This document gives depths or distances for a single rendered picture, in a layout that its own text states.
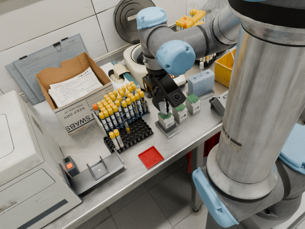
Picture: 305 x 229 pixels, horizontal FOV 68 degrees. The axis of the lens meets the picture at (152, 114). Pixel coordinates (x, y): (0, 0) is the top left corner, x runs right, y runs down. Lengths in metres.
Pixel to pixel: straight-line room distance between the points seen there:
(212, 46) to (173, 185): 1.30
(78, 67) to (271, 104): 0.98
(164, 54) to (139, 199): 1.34
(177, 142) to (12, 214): 0.53
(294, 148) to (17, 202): 0.63
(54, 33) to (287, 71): 1.01
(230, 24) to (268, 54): 0.27
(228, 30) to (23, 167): 0.53
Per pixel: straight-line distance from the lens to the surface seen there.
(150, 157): 0.81
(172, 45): 0.50
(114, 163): 0.78
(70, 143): 0.95
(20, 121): 0.66
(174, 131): 0.85
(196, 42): 0.53
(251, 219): 0.66
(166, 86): 0.66
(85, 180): 0.79
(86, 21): 1.16
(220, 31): 0.52
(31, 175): 0.62
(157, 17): 0.57
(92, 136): 0.93
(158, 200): 1.69
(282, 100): 0.26
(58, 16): 1.11
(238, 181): 0.39
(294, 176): 0.49
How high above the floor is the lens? 1.56
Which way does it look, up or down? 48 degrees down
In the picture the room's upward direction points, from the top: 11 degrees counter-clockwise
